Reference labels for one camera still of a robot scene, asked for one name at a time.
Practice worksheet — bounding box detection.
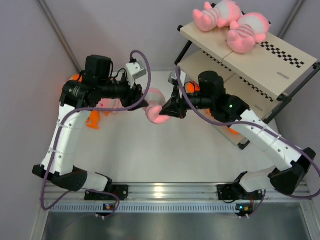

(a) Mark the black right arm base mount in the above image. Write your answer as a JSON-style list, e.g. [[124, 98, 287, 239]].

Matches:
[[216, 183, 263, 202]]

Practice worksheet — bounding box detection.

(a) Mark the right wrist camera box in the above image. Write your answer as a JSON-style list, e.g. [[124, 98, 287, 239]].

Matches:
[[168, 70, 187, 86]]

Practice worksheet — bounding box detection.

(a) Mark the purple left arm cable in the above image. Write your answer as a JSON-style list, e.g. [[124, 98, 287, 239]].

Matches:
[[40, 49, 151, 221]]

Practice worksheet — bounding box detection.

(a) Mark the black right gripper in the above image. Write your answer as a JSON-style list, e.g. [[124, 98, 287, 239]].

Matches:
[[159, 85, 214, 120]]

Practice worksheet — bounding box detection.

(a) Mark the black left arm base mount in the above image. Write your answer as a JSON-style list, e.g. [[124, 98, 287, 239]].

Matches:
[[84, 184, 129, 201]]

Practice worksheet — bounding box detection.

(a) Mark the orange plush on shelf right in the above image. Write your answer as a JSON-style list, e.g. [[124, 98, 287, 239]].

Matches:
[[229, 127, 239, 135]]

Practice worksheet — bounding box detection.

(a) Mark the orange plush on shelf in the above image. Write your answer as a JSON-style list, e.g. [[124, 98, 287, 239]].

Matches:
[[229, 127, 239, 135], [184, 81, 200, 93]]

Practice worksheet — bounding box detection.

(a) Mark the beige three-tier shelf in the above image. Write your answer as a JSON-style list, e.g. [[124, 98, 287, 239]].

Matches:
[[174, 18, 320, 151]]

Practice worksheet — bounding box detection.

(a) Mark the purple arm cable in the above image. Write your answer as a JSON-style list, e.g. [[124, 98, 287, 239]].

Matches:
[[174, 66, 320, 218], [40, 49, 151, 221]]

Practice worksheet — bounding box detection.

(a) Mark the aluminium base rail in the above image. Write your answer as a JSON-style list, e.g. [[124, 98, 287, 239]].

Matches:
[[44, 183, 298, 217]]

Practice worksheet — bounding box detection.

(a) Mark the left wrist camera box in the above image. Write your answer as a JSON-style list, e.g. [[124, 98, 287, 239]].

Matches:
[[125, 61, 147, 81]]

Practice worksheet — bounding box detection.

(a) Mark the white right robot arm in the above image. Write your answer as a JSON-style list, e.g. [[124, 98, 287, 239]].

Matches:
[[160, 68, 319, 199]]

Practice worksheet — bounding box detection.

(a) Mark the orange shark plush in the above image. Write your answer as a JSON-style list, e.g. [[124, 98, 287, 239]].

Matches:
[[85, 110, 110, 130], [69, 73, 82, 82]]

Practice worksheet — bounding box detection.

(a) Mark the orange plush on shelf left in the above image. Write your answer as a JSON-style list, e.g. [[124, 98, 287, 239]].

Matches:
[[184, 81, 200, 93]]

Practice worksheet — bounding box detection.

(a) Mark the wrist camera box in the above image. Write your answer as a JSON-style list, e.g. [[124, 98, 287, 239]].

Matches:
[[168, 70, 187, 86], [125, 61, 147, 81]]

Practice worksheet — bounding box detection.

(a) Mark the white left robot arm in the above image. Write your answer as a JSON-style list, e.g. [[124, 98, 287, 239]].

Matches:
[[32, 55, 151, 200]]

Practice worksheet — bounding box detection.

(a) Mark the pink striped plush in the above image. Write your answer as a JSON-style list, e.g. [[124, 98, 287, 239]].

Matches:
[[143, 87, 171, 125], [95, 98, 123, 109], [192, 0, 243, 32], [226, 12, 271, 54]]

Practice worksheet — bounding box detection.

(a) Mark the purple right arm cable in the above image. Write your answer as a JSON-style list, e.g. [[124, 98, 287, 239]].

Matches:
[[174, 66, 320, 218]]

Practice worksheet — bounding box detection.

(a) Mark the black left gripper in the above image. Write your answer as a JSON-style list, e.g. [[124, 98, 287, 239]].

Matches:
[[97, 73, 148, 112]]

